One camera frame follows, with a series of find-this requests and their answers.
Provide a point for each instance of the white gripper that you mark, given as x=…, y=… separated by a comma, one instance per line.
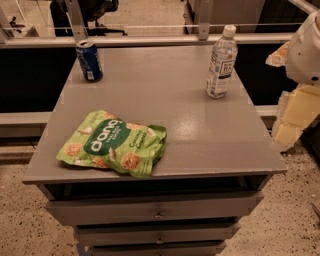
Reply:
x=305, y=58

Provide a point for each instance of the clear plastic water bottle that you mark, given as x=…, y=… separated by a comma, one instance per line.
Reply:
x=223, y=57

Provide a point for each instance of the blue pepsi can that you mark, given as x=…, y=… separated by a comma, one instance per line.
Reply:
x=87, y=54

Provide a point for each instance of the grey drawer cabinet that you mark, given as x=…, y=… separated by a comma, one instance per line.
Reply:
x=212, y=146

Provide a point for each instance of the middle grey drawer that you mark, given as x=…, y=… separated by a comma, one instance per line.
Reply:
x=156, y=234

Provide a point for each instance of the grey drawer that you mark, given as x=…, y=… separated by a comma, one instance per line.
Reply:
x=204, y=248
x=156, y=234
x=154, y=208

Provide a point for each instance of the green dang chips bag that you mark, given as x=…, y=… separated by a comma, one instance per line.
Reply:
x=104, y=141

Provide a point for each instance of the black office chair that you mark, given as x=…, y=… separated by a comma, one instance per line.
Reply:
x=91, y=11

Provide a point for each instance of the bottom grey drawer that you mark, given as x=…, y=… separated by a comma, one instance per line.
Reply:
x=204, y=248

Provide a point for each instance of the top grey drawer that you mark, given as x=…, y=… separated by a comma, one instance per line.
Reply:
x=154, y=208

